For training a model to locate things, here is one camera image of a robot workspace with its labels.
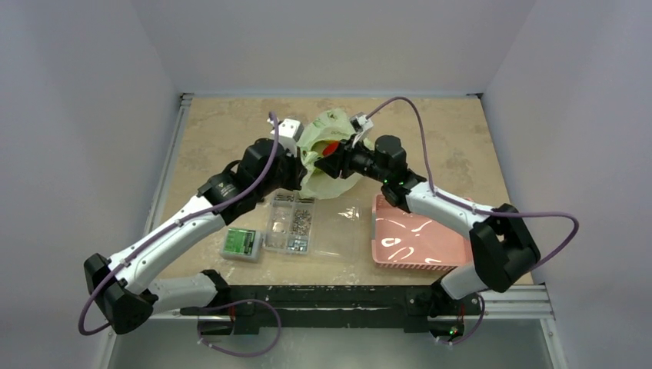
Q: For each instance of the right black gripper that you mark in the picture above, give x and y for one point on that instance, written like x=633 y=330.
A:
x=338 y=161

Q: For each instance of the clear plastic screw organizer box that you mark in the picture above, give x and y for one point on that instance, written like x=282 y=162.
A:
x=325 y=229

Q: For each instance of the aluminium front frame rail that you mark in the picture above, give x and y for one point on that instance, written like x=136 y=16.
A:
x=519 y=302

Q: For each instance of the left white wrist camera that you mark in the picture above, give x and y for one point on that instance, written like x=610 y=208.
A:
x=289 y=133

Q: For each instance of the aluminium frame rail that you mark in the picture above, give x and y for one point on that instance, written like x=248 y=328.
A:
x=519 y=302
x=159 y=199
x=330 y=94

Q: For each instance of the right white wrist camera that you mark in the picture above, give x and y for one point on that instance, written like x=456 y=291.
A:
x=362 y=126

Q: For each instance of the pink plastic basket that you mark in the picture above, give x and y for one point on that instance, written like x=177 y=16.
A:
x=411 y=241

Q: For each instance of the aluminium left frame rail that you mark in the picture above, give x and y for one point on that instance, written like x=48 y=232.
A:
x=159 y=199

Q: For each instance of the green white small box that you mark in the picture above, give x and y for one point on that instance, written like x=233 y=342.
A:
x=242 y=244

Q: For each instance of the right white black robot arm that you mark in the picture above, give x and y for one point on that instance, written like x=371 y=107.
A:
x=502 y=247

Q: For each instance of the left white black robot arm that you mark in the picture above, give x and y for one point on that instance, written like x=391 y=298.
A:
x=125 y=287

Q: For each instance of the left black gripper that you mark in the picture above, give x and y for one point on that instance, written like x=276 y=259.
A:
x=298 y=171

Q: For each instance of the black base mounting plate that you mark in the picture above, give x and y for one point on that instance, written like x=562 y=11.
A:
x=245 y=309

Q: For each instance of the orange fake fruit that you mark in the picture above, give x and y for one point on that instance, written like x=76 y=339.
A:
x=331 y=148

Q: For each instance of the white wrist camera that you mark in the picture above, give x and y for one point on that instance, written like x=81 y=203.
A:
x=362 y=126
x=289 y=133

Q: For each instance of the aluminium back frame rail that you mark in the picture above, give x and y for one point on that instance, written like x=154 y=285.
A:
x=330 y=94

